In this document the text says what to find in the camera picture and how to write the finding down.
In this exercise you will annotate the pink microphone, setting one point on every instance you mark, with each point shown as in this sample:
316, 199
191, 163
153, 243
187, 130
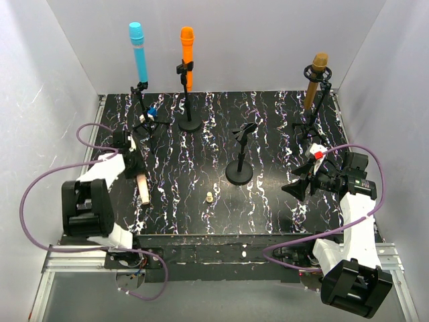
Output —
141, 181

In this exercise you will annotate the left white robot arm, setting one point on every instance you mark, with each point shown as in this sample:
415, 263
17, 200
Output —
87, 210

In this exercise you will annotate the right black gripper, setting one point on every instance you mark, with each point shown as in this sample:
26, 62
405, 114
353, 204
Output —
309, 182

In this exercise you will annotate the blue microphone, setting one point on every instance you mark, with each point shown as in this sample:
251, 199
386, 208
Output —
137, 41

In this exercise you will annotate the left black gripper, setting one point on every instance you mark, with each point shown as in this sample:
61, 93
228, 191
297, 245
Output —
135, 162

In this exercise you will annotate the orange microphone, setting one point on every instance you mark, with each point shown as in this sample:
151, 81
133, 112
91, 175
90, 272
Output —
187, 40

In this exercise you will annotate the black marbled table mat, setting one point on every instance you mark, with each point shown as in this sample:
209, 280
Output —
185, 166

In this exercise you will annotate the round-base mic stand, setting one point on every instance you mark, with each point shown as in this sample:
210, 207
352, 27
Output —
188, 123
239, 172

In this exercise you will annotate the tripod clip stand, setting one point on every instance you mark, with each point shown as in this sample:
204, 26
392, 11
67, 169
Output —
148, 122

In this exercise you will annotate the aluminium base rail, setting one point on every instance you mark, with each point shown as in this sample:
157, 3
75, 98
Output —
226, 278

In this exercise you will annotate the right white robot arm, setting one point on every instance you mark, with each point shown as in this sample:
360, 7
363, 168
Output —
353, 279

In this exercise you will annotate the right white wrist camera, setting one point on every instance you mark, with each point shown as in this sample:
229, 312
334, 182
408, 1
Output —
316, 152

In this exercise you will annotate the gold microphone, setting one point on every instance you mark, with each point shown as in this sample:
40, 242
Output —
314, 74

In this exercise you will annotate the small beige adapter piece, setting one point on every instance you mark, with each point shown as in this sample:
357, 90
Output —
209, 197

